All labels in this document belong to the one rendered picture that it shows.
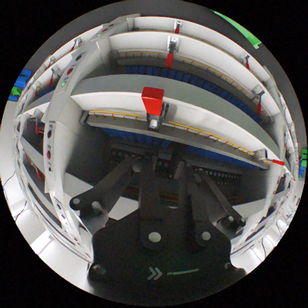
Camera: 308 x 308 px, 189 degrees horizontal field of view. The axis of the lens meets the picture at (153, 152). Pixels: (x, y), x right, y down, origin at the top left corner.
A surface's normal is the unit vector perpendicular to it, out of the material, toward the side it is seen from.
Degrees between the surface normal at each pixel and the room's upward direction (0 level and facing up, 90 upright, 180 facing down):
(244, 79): 18
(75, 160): 90
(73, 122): 90
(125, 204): 108
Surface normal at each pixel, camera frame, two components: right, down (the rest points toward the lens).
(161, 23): -0.21, 0.96
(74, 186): 0.04, -0.20
